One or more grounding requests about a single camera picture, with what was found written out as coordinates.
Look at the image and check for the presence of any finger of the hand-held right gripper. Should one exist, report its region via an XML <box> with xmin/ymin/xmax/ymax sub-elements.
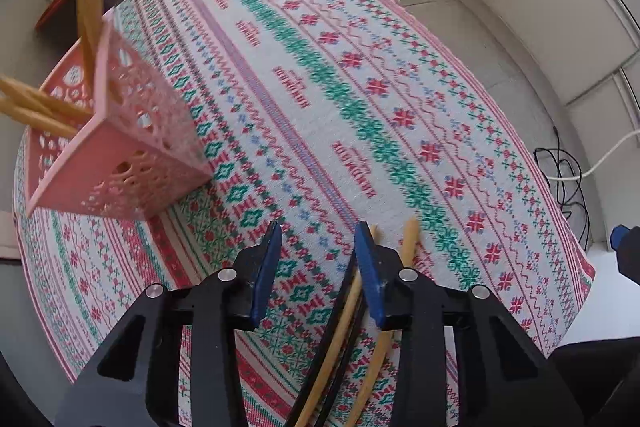
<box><xmin>610</xmin><ymin>224</ymin><xmax>640</xmax><ymax>284</ymax></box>

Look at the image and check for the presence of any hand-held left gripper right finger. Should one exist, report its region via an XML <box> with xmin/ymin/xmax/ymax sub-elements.
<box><xmin>354</xmin><ymin>222</ymin><xmax>586</xmax><ymax>427</ymax></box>

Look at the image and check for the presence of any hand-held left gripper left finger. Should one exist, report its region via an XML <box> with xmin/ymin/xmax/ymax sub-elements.
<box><xmin>52</xmin><ymin>221</ymin><xmax>284</xmax><ymax>427</ymax></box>

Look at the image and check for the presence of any black chopstick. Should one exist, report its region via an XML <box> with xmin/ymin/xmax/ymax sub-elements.
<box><xmin>312</xmin><ymin>302</ymin><xmax>369</xmax><ymax>427</ymax></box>
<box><xmin>284</xmin><ymin>252</ymin><xmax>357</xmax><ymax>427</ymax></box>

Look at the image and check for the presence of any pink perforated plastic basket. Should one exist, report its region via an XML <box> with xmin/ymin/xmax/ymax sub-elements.
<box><xmin>25</xmin><ymin>19</ymin><xmax>216</xmax><ymax>221</ymax></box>

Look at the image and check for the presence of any patterned knit-print tablecloth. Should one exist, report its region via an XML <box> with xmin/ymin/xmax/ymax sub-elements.
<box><xmin>12</xmin><ymin>0</ymin><xmax>597</xmax><ymax>427</ymax></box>

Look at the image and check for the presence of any brown bin with red bag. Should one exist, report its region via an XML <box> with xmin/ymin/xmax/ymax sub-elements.
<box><xmin>34</xmin><ymin>0</ymin><xmax>82</xmax><ymax>34</ymax></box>

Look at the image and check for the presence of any black cable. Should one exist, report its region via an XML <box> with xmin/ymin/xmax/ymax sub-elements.
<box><xmin>532</xmin><ymin>126</ymin><xmax>592</xmax><ymax>250</ymax></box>

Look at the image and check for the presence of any white cable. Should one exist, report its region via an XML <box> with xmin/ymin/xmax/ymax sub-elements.
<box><xmin>546</xmin><ymin>127</ymin><xmax>640</xmax><ymax>182</ymax></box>

